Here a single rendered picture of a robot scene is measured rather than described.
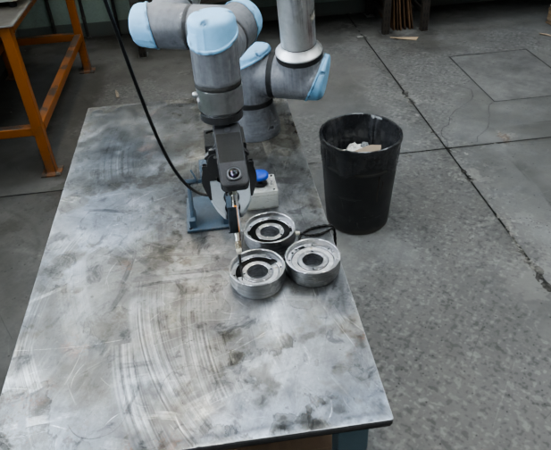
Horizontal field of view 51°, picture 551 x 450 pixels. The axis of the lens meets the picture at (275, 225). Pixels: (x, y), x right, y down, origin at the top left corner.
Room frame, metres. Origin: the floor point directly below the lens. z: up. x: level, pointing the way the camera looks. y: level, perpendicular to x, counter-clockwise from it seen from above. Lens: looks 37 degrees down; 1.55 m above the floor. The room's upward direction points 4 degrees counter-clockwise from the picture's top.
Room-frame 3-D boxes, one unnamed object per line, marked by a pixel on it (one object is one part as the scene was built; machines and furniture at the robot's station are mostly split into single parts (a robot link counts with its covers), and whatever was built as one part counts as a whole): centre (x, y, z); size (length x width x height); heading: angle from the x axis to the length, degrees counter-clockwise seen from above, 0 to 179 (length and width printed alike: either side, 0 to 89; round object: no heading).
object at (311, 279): (0.83, -0.07, 0.82); 0.10 x 0.10 x 0.04
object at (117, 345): (1.07, 0.19, 0.79); 1.20 x 0.60 x 0.02; 5
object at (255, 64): (1.43, 0.04, 0.97); 0.13 x 0.12 x 0.14; 73
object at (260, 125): (1.43, 0.04, 0.85); 0.15 x 0.15 x 0.10
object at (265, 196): (1.09, 0.03, 0.82); 0.08 x 0.07 x 0.05; 5
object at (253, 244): (0.93, 0.01, 0.82); 0.10 x 0.10 x 0.04
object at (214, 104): (0.88, 0.08, 1.15); 0.08 x 0.08 x 0.05
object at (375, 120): (2.07, -0.37, 0.21); 0.34 x 0.34 x 0.43
